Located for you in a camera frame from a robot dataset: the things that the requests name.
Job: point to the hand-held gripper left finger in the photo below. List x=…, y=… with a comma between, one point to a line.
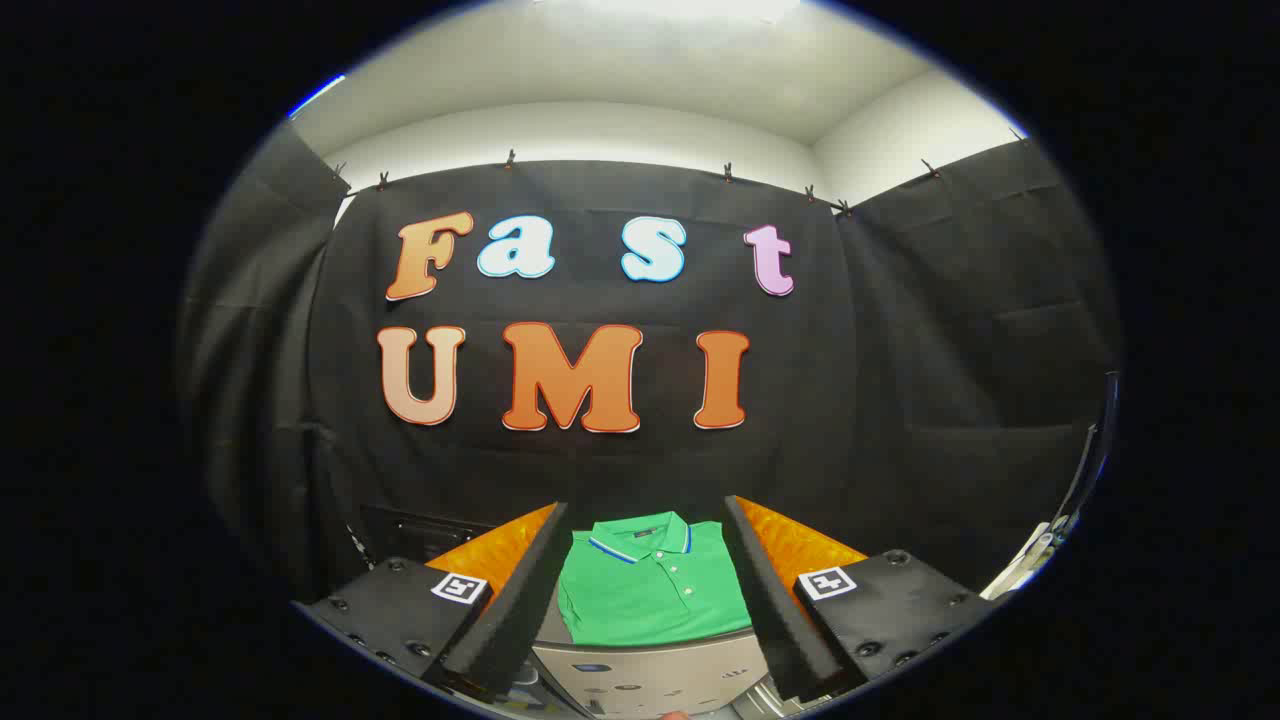
x=520, y=600

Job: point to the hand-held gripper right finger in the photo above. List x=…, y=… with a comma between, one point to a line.
x=765, y=590

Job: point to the green polo shirt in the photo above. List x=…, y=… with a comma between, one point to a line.
x=650, y=600

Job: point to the black backdrop cloth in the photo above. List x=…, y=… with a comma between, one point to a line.
x=900, y=330

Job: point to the thin grey pole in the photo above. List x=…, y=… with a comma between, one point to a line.
x=1078, y=478

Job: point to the row of small cloth clips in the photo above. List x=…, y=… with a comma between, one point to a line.
x=510, y=157

